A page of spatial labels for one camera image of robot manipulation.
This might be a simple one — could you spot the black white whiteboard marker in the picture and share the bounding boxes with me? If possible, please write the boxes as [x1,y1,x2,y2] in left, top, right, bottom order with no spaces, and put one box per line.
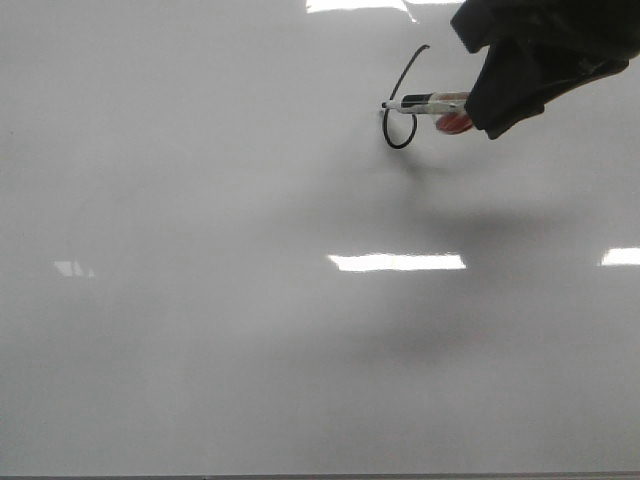
[381,92,474,135]

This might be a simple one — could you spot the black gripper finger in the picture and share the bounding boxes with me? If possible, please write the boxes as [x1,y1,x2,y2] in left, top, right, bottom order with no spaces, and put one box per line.
[465,39,629,140]
[450,1,639,60]

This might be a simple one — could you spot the white whiteboard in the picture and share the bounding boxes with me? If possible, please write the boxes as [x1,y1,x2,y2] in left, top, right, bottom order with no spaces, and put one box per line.
[1,1,639,477]

